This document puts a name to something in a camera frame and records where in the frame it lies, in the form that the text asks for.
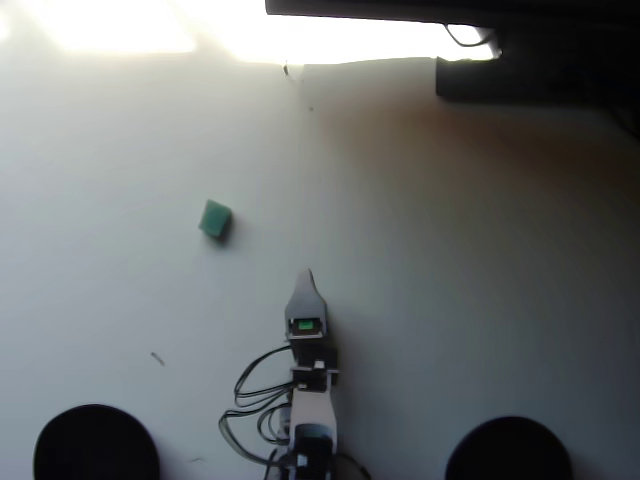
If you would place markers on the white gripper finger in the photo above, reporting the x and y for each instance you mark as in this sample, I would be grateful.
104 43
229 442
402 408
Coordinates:
322 307
302 298

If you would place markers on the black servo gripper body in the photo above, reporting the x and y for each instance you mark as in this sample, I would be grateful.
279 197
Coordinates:
311 345

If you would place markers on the white Koch robot arm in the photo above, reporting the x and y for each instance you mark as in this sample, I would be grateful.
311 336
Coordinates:
313 415

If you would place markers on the black round bowl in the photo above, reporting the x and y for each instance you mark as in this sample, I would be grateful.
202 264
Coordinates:
509 450
95 445

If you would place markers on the small dark screw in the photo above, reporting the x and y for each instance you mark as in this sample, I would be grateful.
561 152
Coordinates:
286 68

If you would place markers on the black rectangular box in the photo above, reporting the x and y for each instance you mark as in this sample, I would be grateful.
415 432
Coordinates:
530 75

